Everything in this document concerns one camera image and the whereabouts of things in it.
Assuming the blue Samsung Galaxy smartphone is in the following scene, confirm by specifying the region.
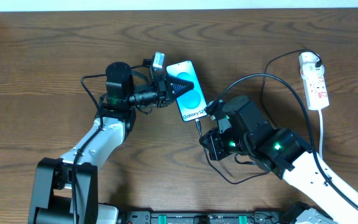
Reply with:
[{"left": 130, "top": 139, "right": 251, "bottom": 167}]
[{"left": 165, "top": 60, "right": 209, "bottom": 123}]

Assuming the black USB charging cable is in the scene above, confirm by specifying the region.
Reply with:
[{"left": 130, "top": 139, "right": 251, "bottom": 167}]
[{"left": 195, "top": 48, "right": 323, "bottom": 185}]

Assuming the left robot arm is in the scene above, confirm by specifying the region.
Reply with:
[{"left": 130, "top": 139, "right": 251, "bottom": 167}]
[{"left": 28, "top": 62, "right": 194, "bottom": 223}]

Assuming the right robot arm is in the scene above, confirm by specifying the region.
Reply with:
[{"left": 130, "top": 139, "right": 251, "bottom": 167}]
[{"left": 200, "top": 96, "right": 358, "bottom": 223}]

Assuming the white charger plug adapter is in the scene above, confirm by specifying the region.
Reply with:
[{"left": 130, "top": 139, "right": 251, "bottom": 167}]
[{"left": 299, "top": 52, "right": 323, "bottom": 68}]

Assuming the white power strip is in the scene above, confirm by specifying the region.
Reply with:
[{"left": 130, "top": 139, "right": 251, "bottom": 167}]
[{"left": 300, "top": 63, "right": 329, "bottom": 111}]

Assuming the white power strip cord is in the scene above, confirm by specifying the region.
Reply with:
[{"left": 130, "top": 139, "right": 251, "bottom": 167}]
[{"left": 318, "top": 108, "right": 324, "bottom": 160}]

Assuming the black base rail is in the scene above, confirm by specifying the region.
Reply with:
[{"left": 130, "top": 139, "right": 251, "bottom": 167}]
[{"left": 116, "top": 211, "right": 282, "bottom": 224}]

